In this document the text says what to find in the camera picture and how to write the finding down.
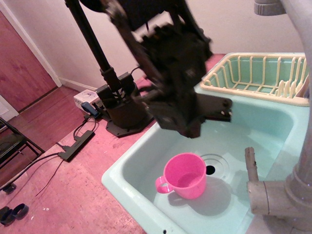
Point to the black usb hub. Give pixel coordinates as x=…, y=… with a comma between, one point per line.
x=69, y=154

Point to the white cardboard box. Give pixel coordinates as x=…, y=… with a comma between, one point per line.
x=86, y=96

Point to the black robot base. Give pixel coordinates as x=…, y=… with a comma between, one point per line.
x=124, y=116

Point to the pink plastic cup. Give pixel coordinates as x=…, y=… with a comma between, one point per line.
x=185, y=174

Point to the mint green toy sink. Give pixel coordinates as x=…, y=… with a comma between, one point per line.
x=269, y=128

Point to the cream dish drying rack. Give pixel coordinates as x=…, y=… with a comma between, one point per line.
x=267, y=76

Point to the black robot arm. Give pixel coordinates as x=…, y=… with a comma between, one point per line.
x=170, y=49

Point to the grey toy faucet pipe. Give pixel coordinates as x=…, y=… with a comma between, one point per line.
x=283, y=204

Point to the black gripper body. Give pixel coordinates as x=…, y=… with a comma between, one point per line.
x=173, y=101

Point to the blue adapter plug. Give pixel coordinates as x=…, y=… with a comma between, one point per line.
x=90, y=110

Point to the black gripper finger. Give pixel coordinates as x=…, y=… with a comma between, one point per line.
x=193, y=128

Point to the black metal chair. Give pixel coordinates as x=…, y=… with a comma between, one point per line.
x=14, y=143

